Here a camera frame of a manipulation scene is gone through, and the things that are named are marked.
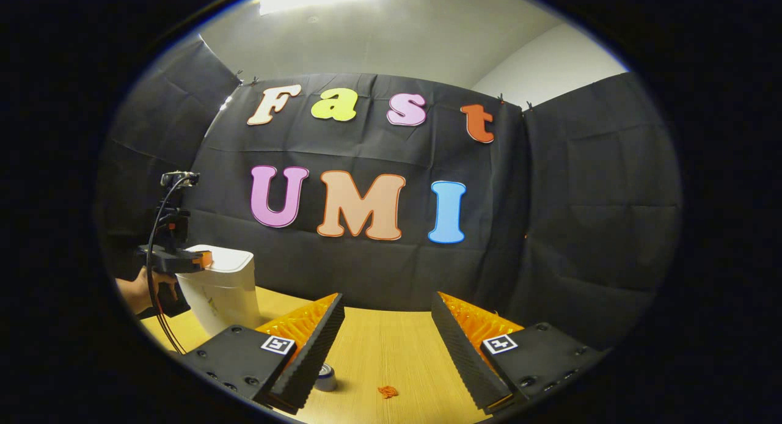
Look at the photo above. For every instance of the white desktop garbage bin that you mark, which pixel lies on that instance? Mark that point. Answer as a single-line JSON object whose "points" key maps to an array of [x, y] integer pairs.
{"points": [[226, 296]]}

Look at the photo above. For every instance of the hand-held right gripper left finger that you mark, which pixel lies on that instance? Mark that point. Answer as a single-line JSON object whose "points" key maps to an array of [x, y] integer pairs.
{"points": [[317, 350]]}

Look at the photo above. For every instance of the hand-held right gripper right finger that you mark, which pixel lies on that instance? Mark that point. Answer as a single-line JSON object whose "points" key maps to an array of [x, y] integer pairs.
{"points": [[464, 363]]}

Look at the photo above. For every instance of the orange paper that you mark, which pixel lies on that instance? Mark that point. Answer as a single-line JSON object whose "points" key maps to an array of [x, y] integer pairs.
{"points": [[387, 391]]}

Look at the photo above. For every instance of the black backdrop cloth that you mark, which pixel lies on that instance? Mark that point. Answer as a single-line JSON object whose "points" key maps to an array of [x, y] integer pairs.
{"points": [[550, 228]]}

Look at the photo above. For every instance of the wooden desktop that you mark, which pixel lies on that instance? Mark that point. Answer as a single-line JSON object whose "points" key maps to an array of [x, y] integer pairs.
{"points": [[391, 350]]}

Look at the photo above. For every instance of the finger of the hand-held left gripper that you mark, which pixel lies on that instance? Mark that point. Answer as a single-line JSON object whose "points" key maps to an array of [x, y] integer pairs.
{"points": [[206, 260]]}

